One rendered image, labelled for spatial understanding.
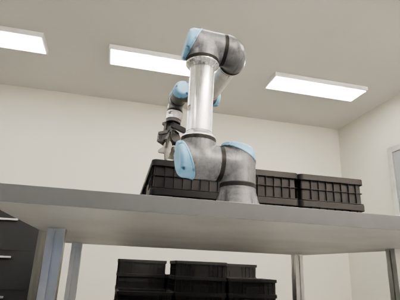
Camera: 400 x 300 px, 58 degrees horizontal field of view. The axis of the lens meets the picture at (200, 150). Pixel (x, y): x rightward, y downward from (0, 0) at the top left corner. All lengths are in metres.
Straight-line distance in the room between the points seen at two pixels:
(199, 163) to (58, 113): 4.28
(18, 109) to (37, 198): 4.54
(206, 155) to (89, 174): 3.94
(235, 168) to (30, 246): 1.97
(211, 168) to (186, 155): 0.09
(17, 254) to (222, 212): 2.13
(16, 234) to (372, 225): 2.34
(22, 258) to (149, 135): 2.84
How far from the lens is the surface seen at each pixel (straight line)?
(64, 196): 0.86
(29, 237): 2.85
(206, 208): 0.88
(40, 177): 5.04
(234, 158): 1.14
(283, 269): 5.38
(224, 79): 1.46
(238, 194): 1.11
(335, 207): 1.59
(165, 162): 1.38
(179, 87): 1.63
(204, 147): 1.12
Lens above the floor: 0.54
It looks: 18 degrees up
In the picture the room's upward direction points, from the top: 2 degrees clockwise
